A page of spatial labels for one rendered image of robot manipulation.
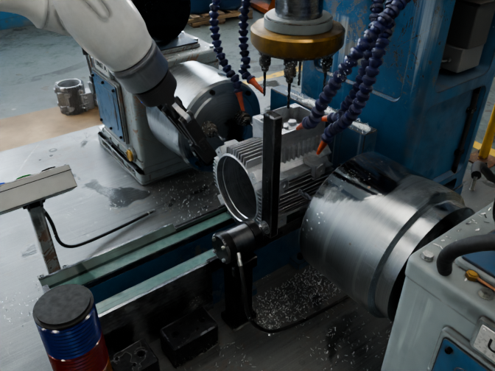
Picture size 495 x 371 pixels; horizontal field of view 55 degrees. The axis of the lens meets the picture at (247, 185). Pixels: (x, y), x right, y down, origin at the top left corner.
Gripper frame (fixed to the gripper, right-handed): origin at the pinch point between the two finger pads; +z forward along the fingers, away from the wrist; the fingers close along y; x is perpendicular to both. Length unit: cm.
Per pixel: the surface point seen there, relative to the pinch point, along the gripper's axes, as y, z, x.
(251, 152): -7.8, 3.2, -5.9
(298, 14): -9.4, -14.9, -27.0
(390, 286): -46.5, 5.6, -1.2
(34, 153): 76, 17, 32
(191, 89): 18.7, 0.6, -9.9
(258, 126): -3.2, 3.7, -11.7
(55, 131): 221, 93, 29
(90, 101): 240, 104, -2
